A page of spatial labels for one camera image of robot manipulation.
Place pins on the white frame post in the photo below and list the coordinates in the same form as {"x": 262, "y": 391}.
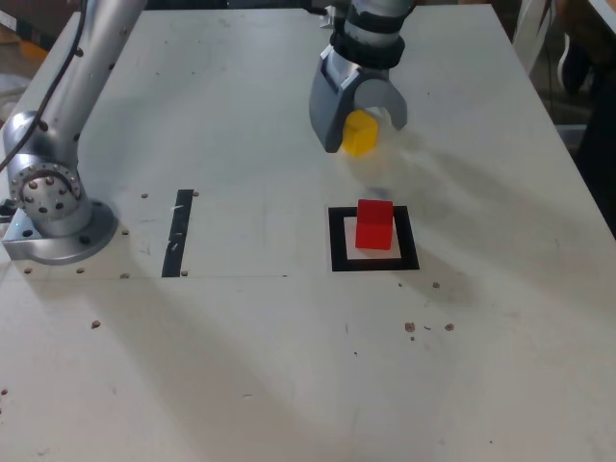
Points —
{"x": 529, "y": 33}

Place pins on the red cube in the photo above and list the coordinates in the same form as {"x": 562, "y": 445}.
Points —
{"x": 374, "y": 231}

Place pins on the yellow cube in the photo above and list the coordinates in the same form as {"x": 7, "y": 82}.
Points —
{"x": 361, "y": 135}

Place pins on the black tape strip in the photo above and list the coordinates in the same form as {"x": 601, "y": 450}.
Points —
{"x": 177, "y": 231}

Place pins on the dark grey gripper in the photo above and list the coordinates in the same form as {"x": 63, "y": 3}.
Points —
{"x": 377, "y": 73}

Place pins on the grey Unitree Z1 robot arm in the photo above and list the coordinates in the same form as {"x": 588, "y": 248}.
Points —
{"x": 62, "y": 96}

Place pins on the black tape square outline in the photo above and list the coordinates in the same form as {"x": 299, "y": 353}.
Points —
{"x": 337, "y": 240}

